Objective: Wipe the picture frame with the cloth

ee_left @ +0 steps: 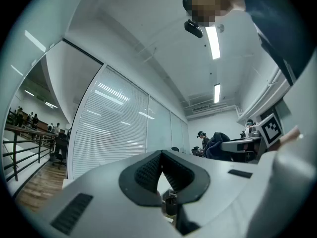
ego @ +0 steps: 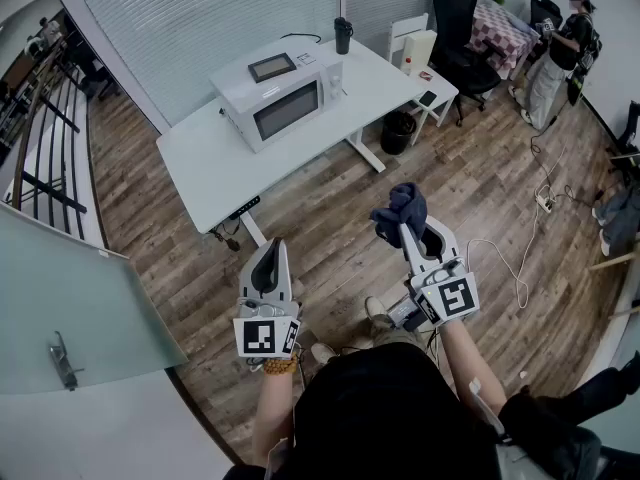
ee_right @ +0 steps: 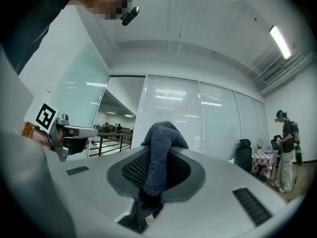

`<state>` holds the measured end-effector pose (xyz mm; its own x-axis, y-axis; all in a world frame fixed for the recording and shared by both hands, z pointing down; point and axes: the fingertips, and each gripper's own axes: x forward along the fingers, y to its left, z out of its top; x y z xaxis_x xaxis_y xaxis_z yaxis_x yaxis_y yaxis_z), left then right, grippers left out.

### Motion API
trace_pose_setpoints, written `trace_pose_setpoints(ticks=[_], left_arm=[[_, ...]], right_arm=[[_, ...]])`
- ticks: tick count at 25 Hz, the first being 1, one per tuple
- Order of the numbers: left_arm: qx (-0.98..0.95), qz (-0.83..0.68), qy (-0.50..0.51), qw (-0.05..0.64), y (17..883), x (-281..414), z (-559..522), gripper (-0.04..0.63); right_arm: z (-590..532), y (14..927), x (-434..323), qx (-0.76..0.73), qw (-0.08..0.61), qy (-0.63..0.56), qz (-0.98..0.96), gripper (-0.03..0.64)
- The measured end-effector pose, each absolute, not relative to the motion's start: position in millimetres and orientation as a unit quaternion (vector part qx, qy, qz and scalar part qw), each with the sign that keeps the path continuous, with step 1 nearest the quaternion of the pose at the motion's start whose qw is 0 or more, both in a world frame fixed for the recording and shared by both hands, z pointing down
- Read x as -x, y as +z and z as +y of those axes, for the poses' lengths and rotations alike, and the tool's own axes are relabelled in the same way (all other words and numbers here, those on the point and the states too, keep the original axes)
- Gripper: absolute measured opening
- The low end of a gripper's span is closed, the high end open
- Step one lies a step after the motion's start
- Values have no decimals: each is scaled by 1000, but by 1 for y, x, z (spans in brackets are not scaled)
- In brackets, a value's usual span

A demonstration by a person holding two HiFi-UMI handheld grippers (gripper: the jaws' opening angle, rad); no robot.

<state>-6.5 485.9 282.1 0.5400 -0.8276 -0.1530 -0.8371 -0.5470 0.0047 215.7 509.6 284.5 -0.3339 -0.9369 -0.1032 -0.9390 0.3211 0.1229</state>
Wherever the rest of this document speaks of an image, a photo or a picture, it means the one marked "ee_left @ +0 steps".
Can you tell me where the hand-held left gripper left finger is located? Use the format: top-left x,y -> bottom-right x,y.
39,149 -> 184,238

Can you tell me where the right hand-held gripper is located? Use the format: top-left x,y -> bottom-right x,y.
257,109 -> 284,149

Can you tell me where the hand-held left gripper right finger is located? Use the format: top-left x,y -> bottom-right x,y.
161,149 -> 259,238

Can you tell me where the person's right hand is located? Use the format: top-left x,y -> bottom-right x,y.
279,126 -> 302,145

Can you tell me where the black office chair with jacket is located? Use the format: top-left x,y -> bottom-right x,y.
205,132 -> 233,161

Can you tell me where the black swivel chair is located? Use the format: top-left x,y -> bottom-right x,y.
49,132 -> 69,170

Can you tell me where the long ceiling light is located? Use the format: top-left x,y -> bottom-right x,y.
205,26 -> 221,60
213,83 -> 221,104

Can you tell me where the wide window blind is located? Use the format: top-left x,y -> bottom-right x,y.
73,65 -> 150,179

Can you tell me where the ceiling air vent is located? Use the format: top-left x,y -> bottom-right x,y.
190,104 -> 211,114

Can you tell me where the narrow window blind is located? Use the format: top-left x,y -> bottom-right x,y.
148,97 -> 189,153

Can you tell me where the black metal railing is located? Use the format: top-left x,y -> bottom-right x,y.
2,110 -> 59,182

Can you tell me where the person's black t-shirt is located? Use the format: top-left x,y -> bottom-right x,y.
237,0 -> 317,87

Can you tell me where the person's head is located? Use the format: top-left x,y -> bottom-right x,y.
182,0 -> 247,28

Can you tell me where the black head-worn camera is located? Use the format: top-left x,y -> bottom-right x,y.
183,19 -> 204,39

